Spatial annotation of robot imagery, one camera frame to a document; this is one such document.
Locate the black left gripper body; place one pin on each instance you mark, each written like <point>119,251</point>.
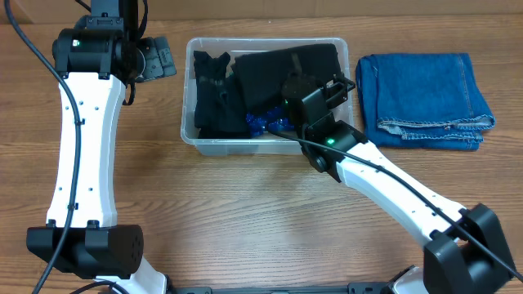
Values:
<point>153,61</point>

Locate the green blue sequin cloth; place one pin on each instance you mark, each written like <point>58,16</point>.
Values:
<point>275,119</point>

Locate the large black cloth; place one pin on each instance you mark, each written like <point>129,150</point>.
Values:
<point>260,76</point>

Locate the blue denim jeans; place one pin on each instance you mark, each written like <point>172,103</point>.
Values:
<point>422,101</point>

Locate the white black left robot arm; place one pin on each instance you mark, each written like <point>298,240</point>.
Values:
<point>82,235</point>

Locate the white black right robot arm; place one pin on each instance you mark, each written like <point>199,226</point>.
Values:
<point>464,250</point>

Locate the clear plastic storage bin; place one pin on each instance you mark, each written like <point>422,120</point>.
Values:
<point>236,47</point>

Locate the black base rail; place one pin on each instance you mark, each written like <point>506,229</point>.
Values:
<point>350,288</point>

